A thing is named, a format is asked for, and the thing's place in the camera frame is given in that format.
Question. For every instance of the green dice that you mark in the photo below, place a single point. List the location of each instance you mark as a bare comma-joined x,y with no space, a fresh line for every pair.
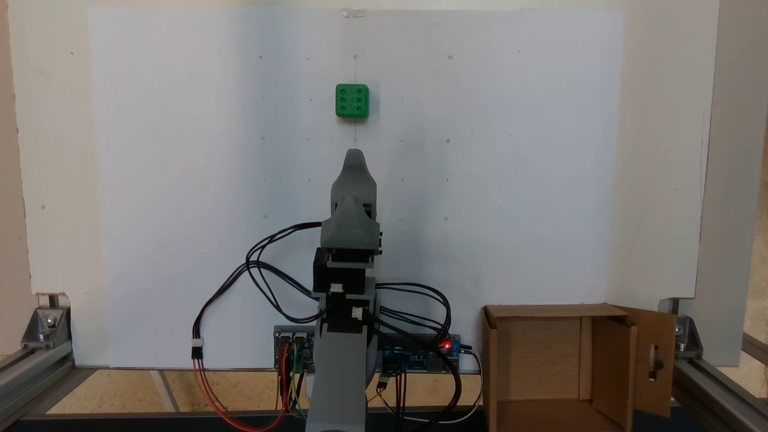
352,100

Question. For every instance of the blue circuit board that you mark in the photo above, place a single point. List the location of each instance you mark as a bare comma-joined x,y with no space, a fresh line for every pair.
420,359

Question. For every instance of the aluminium frame post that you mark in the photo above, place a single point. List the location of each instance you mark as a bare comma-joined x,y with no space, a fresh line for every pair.
30,375
720,393

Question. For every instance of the dark frame bar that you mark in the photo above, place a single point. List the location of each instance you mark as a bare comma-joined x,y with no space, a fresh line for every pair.
120,423

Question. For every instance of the white paper sheet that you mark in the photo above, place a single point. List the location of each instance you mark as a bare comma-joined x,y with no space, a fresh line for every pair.
510,180

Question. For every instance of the open cardboard box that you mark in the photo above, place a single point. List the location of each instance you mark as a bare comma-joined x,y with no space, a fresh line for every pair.
540,354

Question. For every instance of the clear tape piece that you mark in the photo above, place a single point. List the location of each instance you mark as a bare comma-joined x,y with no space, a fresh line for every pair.
353,12

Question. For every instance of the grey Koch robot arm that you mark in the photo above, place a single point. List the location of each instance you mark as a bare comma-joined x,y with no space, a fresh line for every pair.
339,384

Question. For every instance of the aluminium corner bracket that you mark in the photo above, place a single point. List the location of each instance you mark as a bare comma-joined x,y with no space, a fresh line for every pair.
45,327
687,339

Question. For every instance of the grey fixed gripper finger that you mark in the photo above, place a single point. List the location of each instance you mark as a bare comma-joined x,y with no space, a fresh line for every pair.
354,168

